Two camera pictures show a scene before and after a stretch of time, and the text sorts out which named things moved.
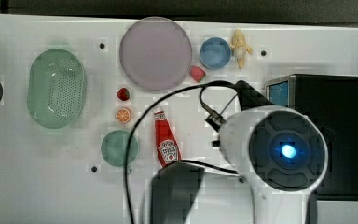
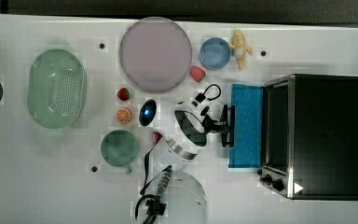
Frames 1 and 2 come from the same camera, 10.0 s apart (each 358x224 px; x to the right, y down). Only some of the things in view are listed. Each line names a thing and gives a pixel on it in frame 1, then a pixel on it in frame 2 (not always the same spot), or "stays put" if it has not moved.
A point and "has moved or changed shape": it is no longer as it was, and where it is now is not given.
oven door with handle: [282, 92] has moved or changed shape
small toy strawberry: [123, 93] stays put
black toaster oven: [336, 103] stays put
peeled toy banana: [240, 47] stays put
